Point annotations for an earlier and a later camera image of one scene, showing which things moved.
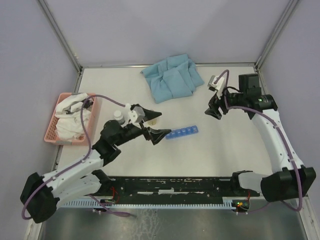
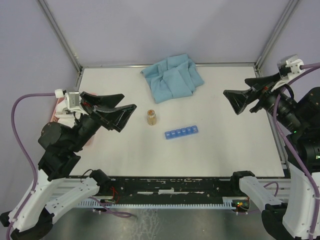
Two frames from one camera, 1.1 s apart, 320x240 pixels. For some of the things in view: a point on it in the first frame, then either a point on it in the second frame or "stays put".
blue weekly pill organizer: [182, 132] stays put
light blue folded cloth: [177, 76] stays put
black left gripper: [155, 135] -> [112, 117]
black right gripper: [215, 102] -> [240, 98]
